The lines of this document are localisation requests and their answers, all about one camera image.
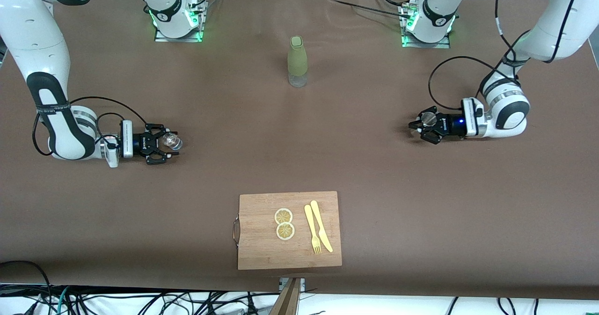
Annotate tangled black floor cables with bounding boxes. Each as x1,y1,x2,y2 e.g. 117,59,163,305
0,285,281,315

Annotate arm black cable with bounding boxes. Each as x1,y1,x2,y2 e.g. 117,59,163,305
428,0,574,112
32,96,150,156

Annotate yellow plastic knife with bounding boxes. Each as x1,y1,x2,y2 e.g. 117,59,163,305
310,200,334,253

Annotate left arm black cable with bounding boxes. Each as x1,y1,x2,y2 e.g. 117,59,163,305
428,0,574,112

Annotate steel conical jigger cup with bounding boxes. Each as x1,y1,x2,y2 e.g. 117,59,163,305
409,111,437,133

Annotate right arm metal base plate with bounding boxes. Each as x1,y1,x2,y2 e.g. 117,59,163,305
153,0,209,43

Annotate brown table cover sheet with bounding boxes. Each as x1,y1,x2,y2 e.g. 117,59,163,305
0,0,599,300

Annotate green floor cable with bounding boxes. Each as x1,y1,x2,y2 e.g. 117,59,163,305
55,286,72,315

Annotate thick black floor cable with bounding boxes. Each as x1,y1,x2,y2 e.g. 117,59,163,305
0,260,53,315

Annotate wooden cutting board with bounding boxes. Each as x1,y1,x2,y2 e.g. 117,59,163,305
238,191,343,271

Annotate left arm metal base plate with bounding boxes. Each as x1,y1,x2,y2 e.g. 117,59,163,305
400,4,452,49

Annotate wooden post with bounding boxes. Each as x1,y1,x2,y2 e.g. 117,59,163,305
270,278,302,315

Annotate silver metal bracket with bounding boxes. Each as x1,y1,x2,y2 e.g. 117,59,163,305
279,278,306,293

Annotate green sleeved glass bottle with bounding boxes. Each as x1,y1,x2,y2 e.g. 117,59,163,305
287,36,308,88

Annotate yellow plastic fork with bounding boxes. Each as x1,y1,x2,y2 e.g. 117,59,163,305
304,205,322,255

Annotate clear glass measuring cup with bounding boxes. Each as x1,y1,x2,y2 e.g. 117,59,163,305
159,132,183,151

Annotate black base cable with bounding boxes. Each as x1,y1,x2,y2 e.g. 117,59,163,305
323,0,412,18

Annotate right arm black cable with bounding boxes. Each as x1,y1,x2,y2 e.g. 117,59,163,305
32,96,150,156

